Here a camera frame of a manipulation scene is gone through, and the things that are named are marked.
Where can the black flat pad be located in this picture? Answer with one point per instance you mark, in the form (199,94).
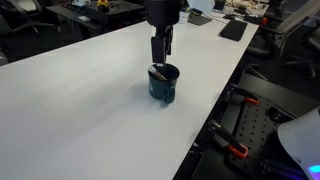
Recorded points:
(233,30)

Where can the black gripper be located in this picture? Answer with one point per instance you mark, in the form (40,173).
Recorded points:
(163,13)

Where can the dark teal mug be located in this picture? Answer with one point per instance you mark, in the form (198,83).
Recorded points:
(161,90)

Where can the yellow toy object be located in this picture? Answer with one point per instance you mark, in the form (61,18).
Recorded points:
(102,3)

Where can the white round container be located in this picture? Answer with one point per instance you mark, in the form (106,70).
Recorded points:
(184,18)

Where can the marker with white cap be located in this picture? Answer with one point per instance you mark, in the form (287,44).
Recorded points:
(156,73)

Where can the grey office chair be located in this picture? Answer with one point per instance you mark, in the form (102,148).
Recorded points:
(293,30)

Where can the dark background desk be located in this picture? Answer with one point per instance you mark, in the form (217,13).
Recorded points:
(90,16)

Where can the black perforated mounting board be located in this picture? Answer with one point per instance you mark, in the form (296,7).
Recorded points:
(256,130)

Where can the black office chair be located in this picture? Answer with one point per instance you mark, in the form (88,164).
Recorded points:
(23,13)

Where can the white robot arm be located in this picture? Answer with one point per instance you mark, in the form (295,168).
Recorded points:
(201,5)

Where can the black box with red end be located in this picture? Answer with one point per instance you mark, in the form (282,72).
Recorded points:
(255,19)

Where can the white rounded device housing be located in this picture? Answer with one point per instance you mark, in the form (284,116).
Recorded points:
(301,140)

